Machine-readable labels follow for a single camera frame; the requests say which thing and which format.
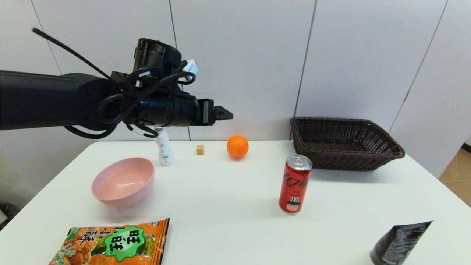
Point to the small wooden cube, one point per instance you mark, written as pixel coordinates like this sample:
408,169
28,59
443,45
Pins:
200,150

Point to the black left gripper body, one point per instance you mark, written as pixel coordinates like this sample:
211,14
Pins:
176,110

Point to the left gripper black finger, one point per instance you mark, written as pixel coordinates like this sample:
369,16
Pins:
222,113

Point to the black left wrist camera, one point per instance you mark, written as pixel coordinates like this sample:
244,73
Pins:
154,55

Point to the small white bottle silver cap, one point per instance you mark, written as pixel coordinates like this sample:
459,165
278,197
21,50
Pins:
165,152

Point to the dark brown wicker basket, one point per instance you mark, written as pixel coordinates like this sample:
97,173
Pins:
346,147

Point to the orange fruit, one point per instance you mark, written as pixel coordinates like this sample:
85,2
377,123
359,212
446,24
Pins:
237,147

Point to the orange snack bag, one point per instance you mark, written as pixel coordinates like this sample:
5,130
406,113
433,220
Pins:
117,244

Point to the black cosmetic tube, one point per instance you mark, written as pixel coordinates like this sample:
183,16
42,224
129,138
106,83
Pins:
399,244

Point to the pink bowl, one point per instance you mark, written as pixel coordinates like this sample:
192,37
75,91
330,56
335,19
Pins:
123,184

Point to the small black floor object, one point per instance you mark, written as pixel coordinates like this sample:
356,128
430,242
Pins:
5,215

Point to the red cola can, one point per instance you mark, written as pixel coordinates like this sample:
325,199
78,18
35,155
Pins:
294,187

